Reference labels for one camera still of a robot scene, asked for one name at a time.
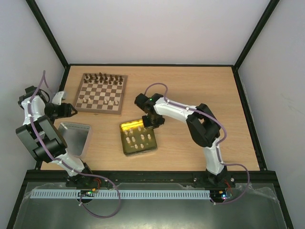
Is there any wooden chess board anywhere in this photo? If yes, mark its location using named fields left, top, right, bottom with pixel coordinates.
left=73, top=72, right=128, bottom=115

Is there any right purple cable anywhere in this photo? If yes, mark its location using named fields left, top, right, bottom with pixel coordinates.
left=144, top=83, right=251, bottom=206

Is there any silver tin lid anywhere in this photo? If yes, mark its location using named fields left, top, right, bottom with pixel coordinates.
left=58, top=122, right=92, bottom=159

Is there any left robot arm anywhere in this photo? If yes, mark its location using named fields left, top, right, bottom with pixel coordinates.
left=16, top=86, right=95, bottom=187

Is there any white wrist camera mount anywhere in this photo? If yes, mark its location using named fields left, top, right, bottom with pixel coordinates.
left=52, top=91, right=66, bottom=105

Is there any black frame rail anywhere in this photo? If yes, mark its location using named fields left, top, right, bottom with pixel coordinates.
left=25, top=169, right=277, bottom=188

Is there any gold tin with pieces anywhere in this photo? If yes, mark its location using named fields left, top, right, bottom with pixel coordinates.
left=119, top=119, right=157, bottom=156

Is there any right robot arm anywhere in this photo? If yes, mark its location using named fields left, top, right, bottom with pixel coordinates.
left=134, top=94, right=227, bottom=187

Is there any grey slotted cable duct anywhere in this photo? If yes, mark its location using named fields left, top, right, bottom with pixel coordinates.
left=30, top=189, right=210, bottom=200

